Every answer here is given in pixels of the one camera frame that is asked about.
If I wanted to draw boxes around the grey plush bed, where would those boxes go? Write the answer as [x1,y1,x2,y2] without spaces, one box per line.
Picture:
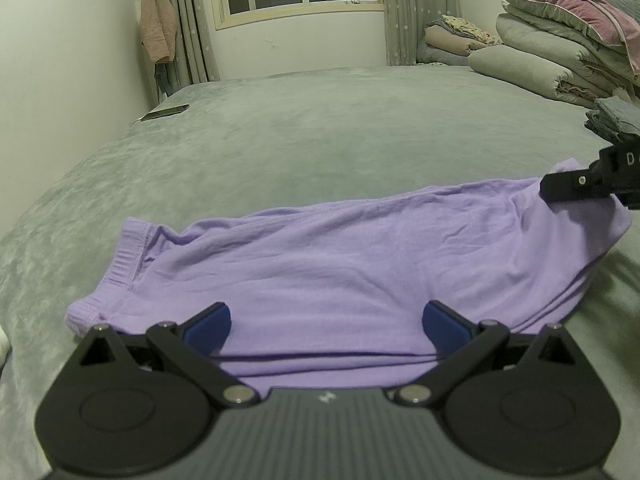
[0,65,640,480]

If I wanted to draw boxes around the grey folded quilt stack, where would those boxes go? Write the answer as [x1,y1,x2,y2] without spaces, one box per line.
[495,2,640,106]

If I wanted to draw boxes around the dark grey folded clothes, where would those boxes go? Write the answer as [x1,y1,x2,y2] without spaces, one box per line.
[584,96,640,148]

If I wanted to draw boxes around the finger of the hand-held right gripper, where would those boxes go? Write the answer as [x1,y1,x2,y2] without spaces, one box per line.
[540,162,616,203]

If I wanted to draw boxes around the lilac grey folded blanket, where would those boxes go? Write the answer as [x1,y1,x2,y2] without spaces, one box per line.
[416,20,473,67]

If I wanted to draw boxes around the dark hanging cloth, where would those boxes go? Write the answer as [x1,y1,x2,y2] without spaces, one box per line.
[154,62,173,106]

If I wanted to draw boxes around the pink hanging garment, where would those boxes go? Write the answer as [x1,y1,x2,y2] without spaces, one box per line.
[140,0,177,65]

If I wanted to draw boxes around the grey star-print curtain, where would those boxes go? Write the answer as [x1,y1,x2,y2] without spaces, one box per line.
[381,0,463,67]
[150,0,221,98]

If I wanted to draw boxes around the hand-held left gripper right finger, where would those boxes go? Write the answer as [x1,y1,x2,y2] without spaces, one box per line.
[391,300,583,407]

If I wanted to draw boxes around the purple pants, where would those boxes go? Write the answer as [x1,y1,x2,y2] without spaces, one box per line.
[66,157,633,391]

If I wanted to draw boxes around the black smartphone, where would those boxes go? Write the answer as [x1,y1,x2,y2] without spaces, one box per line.
[140,104,191,122]

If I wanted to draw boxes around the mauve quilted pillow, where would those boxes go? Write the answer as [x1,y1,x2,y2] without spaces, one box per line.
[494,0,640,77]

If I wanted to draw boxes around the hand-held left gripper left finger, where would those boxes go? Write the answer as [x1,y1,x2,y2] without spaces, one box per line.
[72,301,258,409]

